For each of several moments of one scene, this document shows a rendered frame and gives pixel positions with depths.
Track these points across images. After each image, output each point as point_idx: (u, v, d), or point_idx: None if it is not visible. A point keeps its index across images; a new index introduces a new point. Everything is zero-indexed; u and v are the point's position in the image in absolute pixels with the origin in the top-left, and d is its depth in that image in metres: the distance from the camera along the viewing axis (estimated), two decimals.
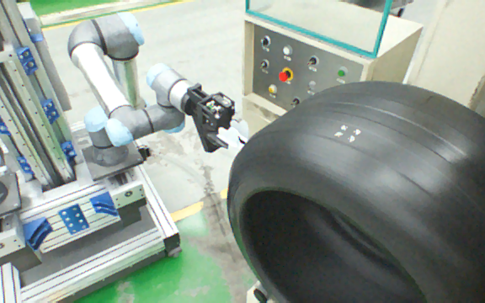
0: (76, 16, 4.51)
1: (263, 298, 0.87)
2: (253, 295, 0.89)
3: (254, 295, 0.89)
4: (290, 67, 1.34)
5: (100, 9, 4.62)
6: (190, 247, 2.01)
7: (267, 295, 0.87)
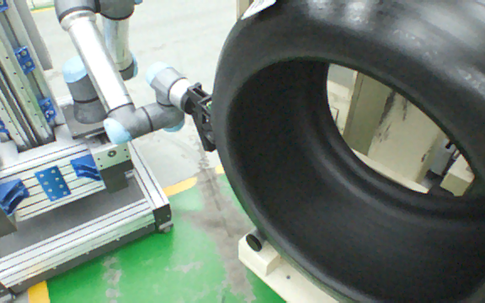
0: None
1: (258, 249, 0.74)
2: (246, 237, 0.75)
3: (247, 238, 0.75)
4: None
5: None
6: (183, 222, 1.87)
7: (263, 247, 0.75)
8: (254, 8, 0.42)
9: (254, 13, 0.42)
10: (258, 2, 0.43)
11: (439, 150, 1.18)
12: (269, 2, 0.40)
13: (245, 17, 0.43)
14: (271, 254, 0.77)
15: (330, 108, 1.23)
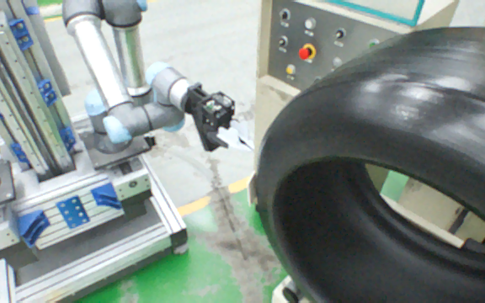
0: None
1: (285, 298, 0.77)
2: (293, 300, 0.74)
3: (293, 299, 0.74)
4: (312, 44, 1.21)
5: None
6: (198, 244, 1.88)
7: None
8: (249, 195, 0.66)
9: (249, 197, 0.65)
10: (252, 191, 0.67)
11: None
12: (250, 185, 0.65)
13: (249, 204, 0.66)
14: None
15: None
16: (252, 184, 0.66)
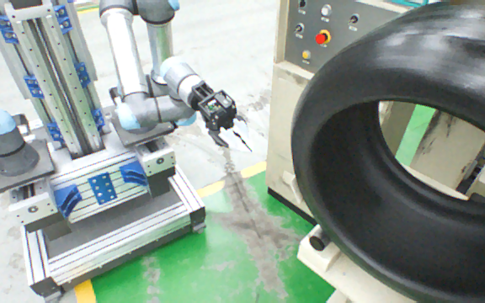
0: (86, 4, 4.49)
1: (313, 247, 0.87)
2: (319, 244, 0.84)
3: (318, 243, 0.84)
4: (327, 29, 1.32)
5: None
6: (214, 224, 1.98)
7: (315, 245, 0.88)
8: (295, 194, 0.82)
9: (295, 195, 0.81)
10: (298, 192, 0.83)
11: None
12: (294, 185, 0.81)
13: (298, 201, 0.82)
14: (331, 253, 0.88)
15: None
16: (295, 185, 0.82)
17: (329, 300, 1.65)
